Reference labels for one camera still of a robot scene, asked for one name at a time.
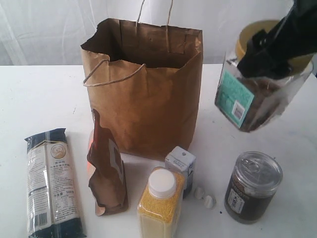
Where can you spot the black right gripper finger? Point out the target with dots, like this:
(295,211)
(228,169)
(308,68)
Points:
(266,56)

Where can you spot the small white garlic clove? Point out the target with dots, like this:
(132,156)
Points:
(199,193)

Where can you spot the brown paper bag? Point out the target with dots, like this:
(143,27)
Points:
(145,80)

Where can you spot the yellow millet bottle white cap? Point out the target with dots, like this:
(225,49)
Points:
(159,207)

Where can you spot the small white milk carton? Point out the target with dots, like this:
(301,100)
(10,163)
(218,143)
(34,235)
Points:
(182,161)

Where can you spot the dark jar with metal lid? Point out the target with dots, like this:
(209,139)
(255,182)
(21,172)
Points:
(253,183)

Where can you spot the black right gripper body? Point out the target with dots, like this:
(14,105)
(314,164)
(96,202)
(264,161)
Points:
(296,34)

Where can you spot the brown stand-up coffee pouch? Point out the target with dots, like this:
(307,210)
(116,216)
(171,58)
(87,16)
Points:
(106,171)

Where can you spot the dark blue pasta packet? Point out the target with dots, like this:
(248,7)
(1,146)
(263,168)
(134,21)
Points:
(52,209)

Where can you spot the clear jar with gold lid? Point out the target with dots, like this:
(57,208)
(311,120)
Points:
(250,103)

